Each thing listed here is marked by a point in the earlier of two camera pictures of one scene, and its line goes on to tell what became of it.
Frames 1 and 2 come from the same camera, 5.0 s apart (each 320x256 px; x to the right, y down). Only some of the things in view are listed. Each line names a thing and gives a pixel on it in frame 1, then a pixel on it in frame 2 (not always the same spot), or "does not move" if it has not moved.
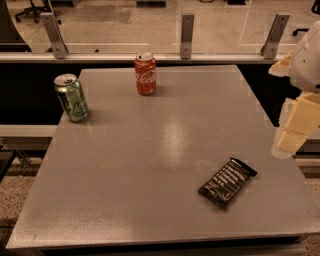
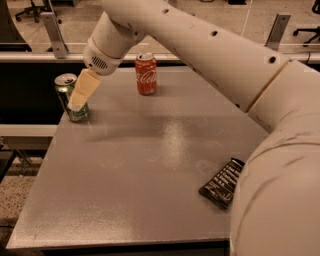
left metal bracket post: [55, 35] does not move
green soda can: [70, 92] does not move
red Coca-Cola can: [145, 66] does not move
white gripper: [307, 65] -> [99, 60]
